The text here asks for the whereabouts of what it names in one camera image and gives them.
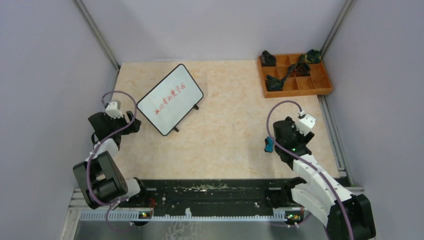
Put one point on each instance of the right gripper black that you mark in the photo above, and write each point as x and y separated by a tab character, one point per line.
303	139

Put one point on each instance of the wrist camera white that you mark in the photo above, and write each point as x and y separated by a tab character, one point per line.
305	124
113	109

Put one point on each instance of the dark cloth strip lower left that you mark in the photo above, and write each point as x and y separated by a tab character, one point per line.
275	84

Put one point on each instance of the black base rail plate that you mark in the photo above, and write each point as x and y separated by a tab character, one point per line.
214	197

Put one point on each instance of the white cable duct strip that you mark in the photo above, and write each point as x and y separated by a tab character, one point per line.
278	215

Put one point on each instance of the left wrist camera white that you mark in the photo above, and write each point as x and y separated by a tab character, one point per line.
113	109

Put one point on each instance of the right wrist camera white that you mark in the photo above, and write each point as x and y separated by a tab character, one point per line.
305	124

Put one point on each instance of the orange compartment tray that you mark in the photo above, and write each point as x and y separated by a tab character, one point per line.
316	83

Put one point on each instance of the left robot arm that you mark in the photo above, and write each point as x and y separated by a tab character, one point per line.
100	180

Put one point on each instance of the dark crumpled cloth top left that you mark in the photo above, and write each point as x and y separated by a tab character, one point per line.
267	59

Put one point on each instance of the dark cloth top right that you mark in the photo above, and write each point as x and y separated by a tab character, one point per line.
313	56

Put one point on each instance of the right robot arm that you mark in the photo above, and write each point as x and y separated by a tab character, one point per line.
345	215

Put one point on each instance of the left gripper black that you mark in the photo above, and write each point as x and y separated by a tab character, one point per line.
129	114

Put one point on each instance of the dark rolled cloth centre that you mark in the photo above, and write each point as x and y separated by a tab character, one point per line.
302	69

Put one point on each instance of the aluminium frame post right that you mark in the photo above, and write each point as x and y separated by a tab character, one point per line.
347	7

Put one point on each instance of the blue black whiteboard eraser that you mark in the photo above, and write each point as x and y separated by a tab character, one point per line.
269	145

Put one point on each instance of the aluminium frame post left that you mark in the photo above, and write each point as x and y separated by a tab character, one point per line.
101	40

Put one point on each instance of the white whiteboard black frame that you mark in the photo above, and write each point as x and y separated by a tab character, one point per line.
169	101

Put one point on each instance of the aluminium frame post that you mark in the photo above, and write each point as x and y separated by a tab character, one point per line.
347	7
101	40

